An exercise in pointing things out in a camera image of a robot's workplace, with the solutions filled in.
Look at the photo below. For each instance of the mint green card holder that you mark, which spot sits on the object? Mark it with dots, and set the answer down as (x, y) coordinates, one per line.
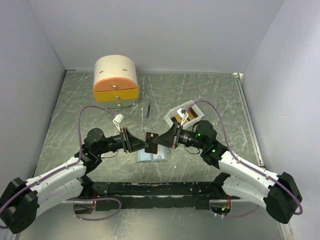
(162, 155)

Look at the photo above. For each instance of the blue pen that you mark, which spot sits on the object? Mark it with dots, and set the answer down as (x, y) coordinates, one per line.
(148, 110)

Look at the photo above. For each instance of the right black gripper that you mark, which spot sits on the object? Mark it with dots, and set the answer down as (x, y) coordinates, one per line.
(165, 139)

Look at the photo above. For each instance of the black base bar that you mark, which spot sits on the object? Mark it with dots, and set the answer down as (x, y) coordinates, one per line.
(160, 195)

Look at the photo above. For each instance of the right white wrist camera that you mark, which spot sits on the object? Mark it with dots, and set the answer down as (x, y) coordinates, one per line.
(183, 114)

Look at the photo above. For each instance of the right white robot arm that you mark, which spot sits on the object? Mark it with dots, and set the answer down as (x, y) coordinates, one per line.
(277, 193)

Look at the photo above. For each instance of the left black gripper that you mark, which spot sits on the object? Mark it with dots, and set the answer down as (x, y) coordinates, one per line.
(130, 143)

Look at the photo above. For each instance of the black VIP card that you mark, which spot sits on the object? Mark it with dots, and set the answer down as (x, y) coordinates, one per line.
(152, 146)

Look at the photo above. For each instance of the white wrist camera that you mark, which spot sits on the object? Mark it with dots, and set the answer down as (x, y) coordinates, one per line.
(117, 120)
(183, 114)

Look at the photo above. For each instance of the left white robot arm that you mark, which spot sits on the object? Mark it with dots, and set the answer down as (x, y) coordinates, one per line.
(24, 200)

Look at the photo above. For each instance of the white plastic tray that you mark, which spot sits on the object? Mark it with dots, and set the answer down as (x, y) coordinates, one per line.
(187, 106)

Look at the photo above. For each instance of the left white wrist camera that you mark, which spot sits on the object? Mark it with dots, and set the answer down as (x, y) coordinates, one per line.
(117, 120)

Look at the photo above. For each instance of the beige mini drawer cabinet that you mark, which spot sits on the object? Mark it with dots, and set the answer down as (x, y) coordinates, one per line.
(115, 83)

